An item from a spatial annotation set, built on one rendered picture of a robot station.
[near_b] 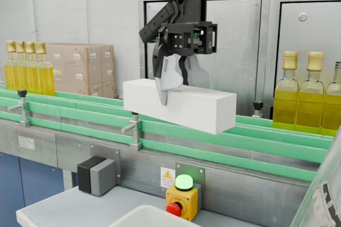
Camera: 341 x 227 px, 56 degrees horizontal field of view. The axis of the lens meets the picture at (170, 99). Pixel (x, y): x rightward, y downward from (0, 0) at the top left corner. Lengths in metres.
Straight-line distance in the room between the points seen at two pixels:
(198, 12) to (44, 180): 0.91
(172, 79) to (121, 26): 4.37
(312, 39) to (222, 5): 0.30
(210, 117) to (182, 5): 0.20
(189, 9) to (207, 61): 0.55
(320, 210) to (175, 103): 0.38
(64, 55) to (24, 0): 1.98
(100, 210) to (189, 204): 0.24
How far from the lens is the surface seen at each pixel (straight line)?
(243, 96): 1.08
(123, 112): 1.02
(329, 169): 0.24
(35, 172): 1.29
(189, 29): 0.54
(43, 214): 0.93
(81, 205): 0.94
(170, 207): 0.80
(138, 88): 0.65
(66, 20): 5.63
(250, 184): 0.81
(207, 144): 0.83
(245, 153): 0.80
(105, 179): 0.96
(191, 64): 0.62
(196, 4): 0.55
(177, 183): 0.82
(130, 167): 0.95
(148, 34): 0.63
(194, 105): 0.55
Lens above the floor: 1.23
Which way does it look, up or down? 13 degrees down
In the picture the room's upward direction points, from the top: straight up
